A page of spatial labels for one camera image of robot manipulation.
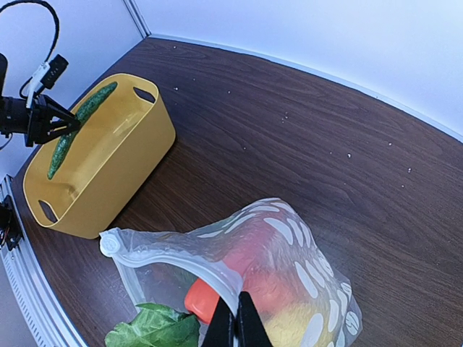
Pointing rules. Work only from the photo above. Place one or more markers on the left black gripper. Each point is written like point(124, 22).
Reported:
point(49, 120)

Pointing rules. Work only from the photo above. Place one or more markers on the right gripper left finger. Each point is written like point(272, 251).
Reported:
point(220, 332)

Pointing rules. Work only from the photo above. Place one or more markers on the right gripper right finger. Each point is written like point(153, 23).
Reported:
point(250, 329)

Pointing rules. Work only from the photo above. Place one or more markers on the orange toy carrot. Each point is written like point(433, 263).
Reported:
point(201, 300)

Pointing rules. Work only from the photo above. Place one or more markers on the yellow toy pepper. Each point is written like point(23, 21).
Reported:
point(288, 320)

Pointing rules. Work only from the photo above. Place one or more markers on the green toy lettuce leaf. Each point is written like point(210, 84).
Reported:
point(156, 325)

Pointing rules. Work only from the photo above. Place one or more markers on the orange toy pumpkin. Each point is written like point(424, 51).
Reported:
point(254, 244)

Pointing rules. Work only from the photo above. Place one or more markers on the polka dot zip bag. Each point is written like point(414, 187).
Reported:
point(160, 267)

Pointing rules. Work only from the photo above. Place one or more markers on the yellow plastic basket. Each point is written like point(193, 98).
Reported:
point(111, 157)

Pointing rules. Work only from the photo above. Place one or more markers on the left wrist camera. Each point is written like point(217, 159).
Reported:
point(44, 77)

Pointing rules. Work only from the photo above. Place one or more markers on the left aluminium frame post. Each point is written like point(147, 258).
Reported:
point(137, 17)

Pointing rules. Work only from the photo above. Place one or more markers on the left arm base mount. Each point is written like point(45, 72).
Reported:
point(11, 232)

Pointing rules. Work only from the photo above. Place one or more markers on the front aluminium rail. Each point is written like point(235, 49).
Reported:
point(46, 319)

